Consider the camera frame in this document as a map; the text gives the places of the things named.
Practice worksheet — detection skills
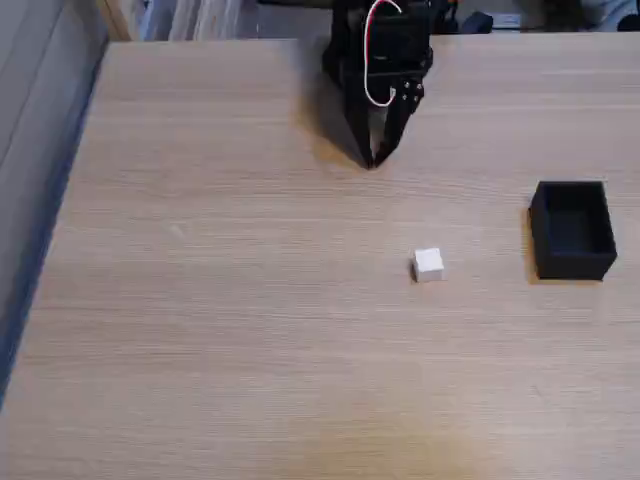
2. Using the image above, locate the black open box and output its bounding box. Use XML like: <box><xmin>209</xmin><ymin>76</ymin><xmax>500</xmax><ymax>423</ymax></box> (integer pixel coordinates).
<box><xmin>528</xmin><ymin>180</ymin><xmax>619</xmax><ymax>281</ymax></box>

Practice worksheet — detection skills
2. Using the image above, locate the white block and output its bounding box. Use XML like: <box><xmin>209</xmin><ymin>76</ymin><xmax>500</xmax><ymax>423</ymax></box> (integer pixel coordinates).
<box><xmin>411</xmin><ymin>246</ymin><xmax>448</xmax><ymax>284</ymax></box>

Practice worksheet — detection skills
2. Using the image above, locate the wooden post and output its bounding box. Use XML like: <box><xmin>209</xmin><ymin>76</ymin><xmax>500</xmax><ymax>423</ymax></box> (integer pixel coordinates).
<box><xmin>96</xmin><ymin>0</ymin><xmax>134</xmax><ymax>42</ymax></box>

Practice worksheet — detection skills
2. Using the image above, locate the white folded curtain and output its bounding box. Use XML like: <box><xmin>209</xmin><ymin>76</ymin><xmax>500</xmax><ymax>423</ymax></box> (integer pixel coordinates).
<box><xmin>167</xmin><ymin>0</ymin><xmax>259</xmax><ymax>42</ymax></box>

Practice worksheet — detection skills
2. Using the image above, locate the white and red gripper cable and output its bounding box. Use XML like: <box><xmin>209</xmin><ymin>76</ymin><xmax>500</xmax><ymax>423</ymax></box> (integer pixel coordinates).
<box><xmin>363</xmin><ymin>0</ymin><xmax>404</xmax><ymax>108</ymax></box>

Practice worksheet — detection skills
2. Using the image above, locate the dark blue pouch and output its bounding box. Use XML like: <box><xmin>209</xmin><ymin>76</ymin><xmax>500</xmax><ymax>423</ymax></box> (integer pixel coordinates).
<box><xmin>458</xmin><ymin>11</ymin><xmax>495</xmax><ymax>34</ymax></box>

